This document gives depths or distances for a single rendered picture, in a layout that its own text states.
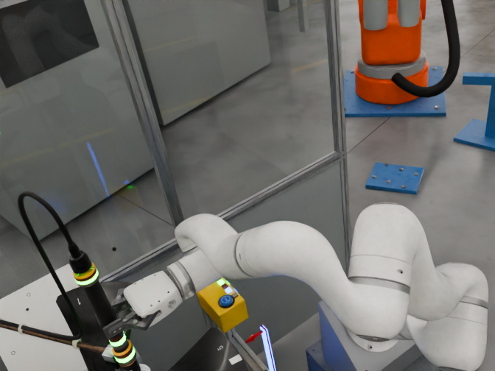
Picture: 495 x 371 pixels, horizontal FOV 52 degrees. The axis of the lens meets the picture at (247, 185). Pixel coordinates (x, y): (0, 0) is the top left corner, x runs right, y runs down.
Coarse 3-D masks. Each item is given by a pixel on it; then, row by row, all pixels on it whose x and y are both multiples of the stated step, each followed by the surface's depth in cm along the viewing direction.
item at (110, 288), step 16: (80, 288) 126; (112, 288) 124; (64, 304) 127; (80, 320) 125; (96, 320) 124; (96, 336) 123; (128, 336) 121; (80, 352) 126; (96, 368) 124; (112, 368) 121
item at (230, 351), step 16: (208, 336) 138; (224, 336) 138; (192, 352) 135; (208, 352) 135; (224, 352) 135; (176, 368) 132; (192, 368) 132; (208, 368) 132; (224, 368) 132; (240, 368) 133
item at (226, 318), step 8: (224, 280) 171; (208, 288) 169; (216, 288) 168; (232, 288) 167; (200, 296) 168; (208, 296) 166; (216, 296) 166; (240, 296) 164; (200, 304) 174; (208, 304) 164; (216, 304) 163; (232, 304) 161; (240, 304) 162; (208, 312) 169; (216, 312) 160; (224, 312) 160; (232, 312) 162; (240, 312) 164; (216, 320) 165; (224, 320) 161; (232, 320) 163; (240, 320) 166; (224, 328) 163
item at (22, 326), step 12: (24, 192) 88; (48, 204) 88; (24, 216) 92; (60, 228) 90; (36, 240) 96; (48, 264) 100; (60, 288) 104; (72, 312) 108; (12, 324) 124; (24, 324) 124; (60, 336) 118; (72, 336) 116
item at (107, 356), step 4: (108, 344) 115; (108, 348) 115; (104, 352) 114; (104, 356) 113; (108, 356) 113; (112, 356) 113; (108, 360) 114; (112, 360) 113; (108, 364) 114; (112, 364) 114; (116, 364) 113; (140, 364) 120; (144, 364) 120; (116, 368) 114; (120, 368) 115; (144, 368) 119; (148, 368) 119
